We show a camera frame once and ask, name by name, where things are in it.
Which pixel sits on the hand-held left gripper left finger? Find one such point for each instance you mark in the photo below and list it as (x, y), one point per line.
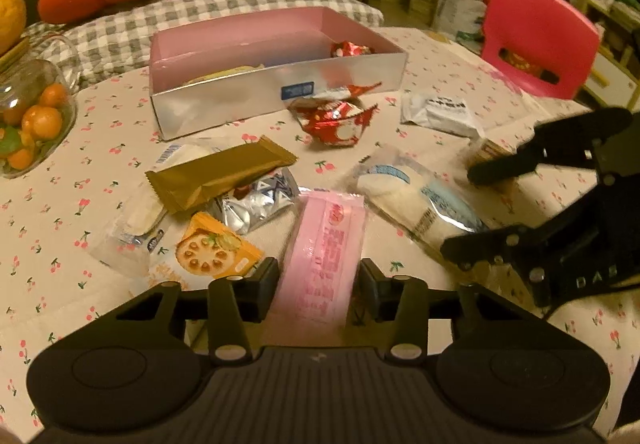
(266, 280)

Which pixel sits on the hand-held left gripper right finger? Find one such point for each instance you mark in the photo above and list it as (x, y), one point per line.
(371, 281)

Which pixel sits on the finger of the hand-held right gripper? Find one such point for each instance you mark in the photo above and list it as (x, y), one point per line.
(500, 169)
(480, 244)

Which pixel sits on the small tan snack packet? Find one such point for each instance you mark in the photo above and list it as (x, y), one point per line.
(487, 151)

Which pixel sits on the pink snack packet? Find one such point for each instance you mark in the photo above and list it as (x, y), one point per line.
(325, 249)

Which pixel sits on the large clear rice cake packet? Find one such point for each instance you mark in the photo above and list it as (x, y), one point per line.
(400, 189)

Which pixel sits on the gold foil snack bar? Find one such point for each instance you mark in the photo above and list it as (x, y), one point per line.
(220, 174)

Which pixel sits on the pink and silver cardboard box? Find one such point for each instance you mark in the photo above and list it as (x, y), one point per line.
(225, 99)

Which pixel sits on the orange cracker packet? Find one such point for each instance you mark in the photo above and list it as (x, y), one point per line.
(215, 249)

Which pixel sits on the silver blue foil packet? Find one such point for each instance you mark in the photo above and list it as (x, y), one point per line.
(260, 204)

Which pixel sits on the white packet with black print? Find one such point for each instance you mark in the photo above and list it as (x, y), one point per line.
(440, 114)

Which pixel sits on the clear white biscuit packet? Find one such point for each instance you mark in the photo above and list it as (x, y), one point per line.
(135, 224)

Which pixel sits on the pink plastic chair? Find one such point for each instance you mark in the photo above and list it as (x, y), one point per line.
(535, 19)

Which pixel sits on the red candy wrapper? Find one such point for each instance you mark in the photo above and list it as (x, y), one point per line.
(350, 49)
(350, 91)
(335, 126)

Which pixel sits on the wooden storage shelf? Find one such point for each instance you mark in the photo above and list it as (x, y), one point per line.
(617, 19)

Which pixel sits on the cherry print tablecloth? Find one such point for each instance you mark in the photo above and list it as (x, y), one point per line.
(75, 234)

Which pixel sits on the yellow snack packet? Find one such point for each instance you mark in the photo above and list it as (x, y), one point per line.
(225, 73)

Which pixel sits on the pile of small oranges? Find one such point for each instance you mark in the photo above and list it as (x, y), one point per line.
(42, 121)

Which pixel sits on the glass fruit jar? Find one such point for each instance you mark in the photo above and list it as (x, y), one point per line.
(35, 74)

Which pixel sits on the yellow pomelo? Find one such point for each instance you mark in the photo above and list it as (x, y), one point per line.
(10, 19)

